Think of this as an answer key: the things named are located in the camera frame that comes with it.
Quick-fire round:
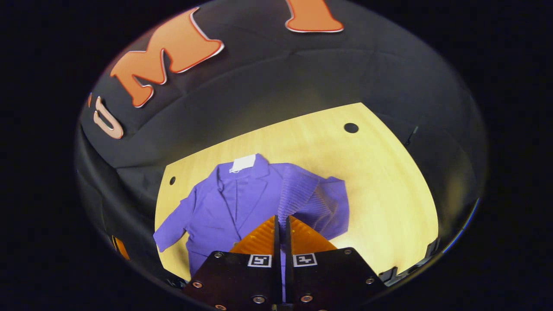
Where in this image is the purple ribbed jacket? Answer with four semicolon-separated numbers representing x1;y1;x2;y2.
153;153;350;303

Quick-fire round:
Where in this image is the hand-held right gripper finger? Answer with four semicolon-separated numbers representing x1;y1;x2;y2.
284;215;387;311
184;215;282;311

